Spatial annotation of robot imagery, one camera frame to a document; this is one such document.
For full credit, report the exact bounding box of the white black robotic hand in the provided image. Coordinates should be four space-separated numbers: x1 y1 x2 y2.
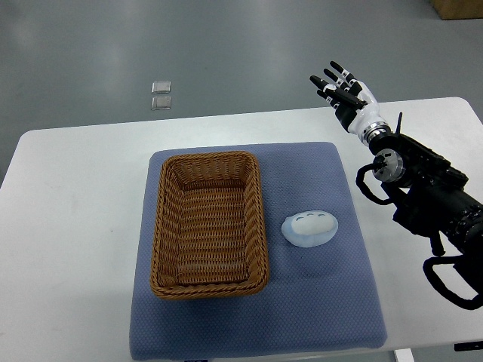
309 61 389 146

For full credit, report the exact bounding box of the blue white plush toy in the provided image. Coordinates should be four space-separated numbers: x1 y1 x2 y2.
281 210 339 248

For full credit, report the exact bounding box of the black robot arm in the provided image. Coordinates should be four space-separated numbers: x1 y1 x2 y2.
355 121 482 310

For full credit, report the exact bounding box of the brown wicker basket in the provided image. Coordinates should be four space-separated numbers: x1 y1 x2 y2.
149 151 269 300

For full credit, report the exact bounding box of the cardboard box corner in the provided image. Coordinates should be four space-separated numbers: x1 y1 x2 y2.
429 0 483 20

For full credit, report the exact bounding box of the upper metal floor plate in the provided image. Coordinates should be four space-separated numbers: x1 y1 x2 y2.
151 81 171 94

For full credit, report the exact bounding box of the blue quilted mat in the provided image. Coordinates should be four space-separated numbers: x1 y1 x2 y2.
130 142 386 360

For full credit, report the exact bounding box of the white table leg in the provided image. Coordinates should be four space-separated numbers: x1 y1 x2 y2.
394 348 415 362

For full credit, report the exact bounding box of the black table control panel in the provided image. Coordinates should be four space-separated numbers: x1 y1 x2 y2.
454 341 483 352

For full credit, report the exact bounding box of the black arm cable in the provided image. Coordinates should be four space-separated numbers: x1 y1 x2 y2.
355 163 397 204

